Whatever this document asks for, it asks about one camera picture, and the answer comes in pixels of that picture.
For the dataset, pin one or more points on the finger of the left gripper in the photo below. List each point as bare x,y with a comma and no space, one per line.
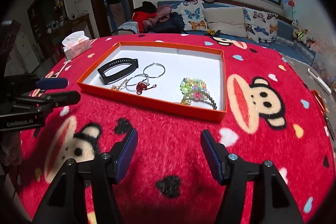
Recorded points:
60,99
51,83

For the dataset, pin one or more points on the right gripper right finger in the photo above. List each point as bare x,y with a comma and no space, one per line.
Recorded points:
272,201

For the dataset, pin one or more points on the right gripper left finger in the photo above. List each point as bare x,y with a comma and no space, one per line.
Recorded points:
64,200

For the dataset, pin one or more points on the black fitness band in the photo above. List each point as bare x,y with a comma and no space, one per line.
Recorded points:
117,69

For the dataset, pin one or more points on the red knot charm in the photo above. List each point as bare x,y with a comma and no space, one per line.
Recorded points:
142,86

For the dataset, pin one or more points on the silver hoop earring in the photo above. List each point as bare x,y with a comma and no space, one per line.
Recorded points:
139,79
154,70

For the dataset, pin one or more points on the pink tissue pack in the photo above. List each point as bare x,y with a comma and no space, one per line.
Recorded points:
76,44

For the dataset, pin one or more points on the dark shelf cabinet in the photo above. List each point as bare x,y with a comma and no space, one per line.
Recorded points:
45,16

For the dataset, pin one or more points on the pile of clothes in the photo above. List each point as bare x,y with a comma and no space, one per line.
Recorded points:
160,20

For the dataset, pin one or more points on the orange tray white interior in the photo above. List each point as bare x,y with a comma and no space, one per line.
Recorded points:
181,61

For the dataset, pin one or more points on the butterfly pillow left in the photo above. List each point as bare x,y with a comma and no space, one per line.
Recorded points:
192,14

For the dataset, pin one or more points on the butterfly pillow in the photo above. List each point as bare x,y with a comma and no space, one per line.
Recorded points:
192,14
260,26

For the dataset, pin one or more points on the blue sofa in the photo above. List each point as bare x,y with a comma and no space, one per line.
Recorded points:
284,42

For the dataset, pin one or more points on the plush toys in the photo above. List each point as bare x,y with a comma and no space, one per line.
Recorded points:
304,37

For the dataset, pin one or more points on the butterfly pillow right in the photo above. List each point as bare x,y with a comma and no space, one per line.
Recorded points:
260,26

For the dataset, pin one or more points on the beige cushion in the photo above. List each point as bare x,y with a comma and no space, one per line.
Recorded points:
229,20

